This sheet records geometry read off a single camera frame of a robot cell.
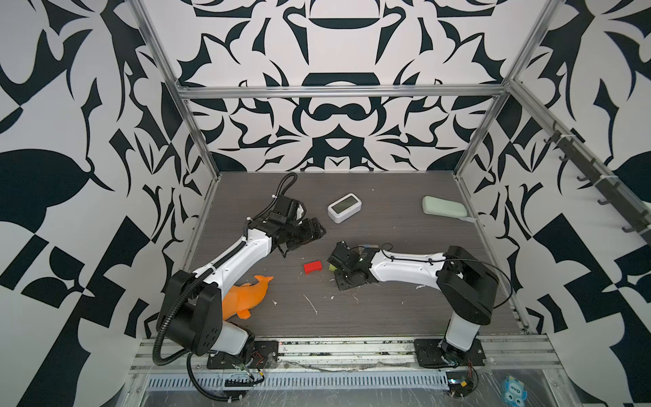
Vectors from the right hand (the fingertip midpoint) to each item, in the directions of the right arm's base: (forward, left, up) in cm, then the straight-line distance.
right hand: (342, 280), depth 88 cm
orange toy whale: (-8, +32, +7) cm, 33 cm away
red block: (+5, +10, 0) cm, 12 cm away
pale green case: (+31, -43, -1) cm, 53 cm away
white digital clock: (+28, -2, +4) cm, 28 cm away
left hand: (+11, +7, +14) cm, 20 cm away
